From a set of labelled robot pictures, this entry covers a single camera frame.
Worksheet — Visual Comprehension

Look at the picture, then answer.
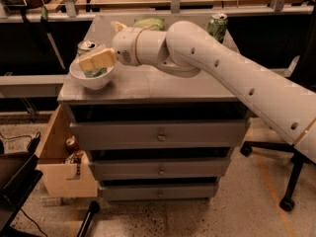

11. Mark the green soda can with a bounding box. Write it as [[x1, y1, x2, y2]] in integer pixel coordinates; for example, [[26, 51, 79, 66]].
[[206, 13, 228, 42]]

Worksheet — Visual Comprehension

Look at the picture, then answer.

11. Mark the top grey drawer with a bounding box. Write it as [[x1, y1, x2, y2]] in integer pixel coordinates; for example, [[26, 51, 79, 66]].
[[70, 119, 249, 151]]

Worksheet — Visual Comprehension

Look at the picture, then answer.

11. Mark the red can in box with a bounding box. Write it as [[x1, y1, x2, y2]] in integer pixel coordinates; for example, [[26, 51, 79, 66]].
[[65, 137, 79, 153]]

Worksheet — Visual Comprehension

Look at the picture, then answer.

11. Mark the black equipment at left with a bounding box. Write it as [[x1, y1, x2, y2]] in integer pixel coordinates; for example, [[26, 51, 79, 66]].
[[0, 133, 42, 237]]

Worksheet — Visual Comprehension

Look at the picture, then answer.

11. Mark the white green 7up can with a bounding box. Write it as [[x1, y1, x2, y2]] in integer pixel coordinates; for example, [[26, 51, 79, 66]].
[[77, 40, 107, 78]]

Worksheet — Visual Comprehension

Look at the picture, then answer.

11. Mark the middle grey drawer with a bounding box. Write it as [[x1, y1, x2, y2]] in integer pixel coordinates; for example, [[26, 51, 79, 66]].
[[89, 158, 230, 181]]

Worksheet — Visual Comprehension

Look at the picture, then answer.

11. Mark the white bowl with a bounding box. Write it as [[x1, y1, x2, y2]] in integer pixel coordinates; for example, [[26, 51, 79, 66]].
[[69, 59, 114, 90]]

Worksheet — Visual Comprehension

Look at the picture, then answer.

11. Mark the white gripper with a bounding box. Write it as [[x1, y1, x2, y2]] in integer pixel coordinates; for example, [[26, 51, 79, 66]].
[[79, 21, 142, 72]]

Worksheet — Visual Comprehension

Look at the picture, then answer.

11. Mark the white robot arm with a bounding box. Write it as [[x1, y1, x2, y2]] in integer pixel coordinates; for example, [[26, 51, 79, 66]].
[[78, 21, 316, 161]]

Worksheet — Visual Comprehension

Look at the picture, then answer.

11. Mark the wooden side box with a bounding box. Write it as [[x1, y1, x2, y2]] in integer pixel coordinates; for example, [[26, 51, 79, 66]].
[[36, 106, 98, 198]]

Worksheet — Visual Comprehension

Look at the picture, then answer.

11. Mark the green chip bag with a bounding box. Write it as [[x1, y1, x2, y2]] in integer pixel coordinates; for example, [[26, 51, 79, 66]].
[[133, 18, 164, 31]]

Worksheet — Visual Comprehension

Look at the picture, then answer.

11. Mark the bottom grey drawer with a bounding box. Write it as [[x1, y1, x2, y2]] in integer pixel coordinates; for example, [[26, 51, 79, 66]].
[[99, 184, 218, 201]]

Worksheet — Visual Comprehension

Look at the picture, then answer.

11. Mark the black office chair base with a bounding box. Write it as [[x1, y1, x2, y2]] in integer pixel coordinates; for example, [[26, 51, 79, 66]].
[[240, 141, 312, 212]]

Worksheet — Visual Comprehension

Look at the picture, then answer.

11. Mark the grey drawer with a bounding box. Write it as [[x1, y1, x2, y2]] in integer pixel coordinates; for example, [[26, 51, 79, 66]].
[[70, 119, 249, 151], [99, 184, 218, 201], [89, 158, 230, 181]]

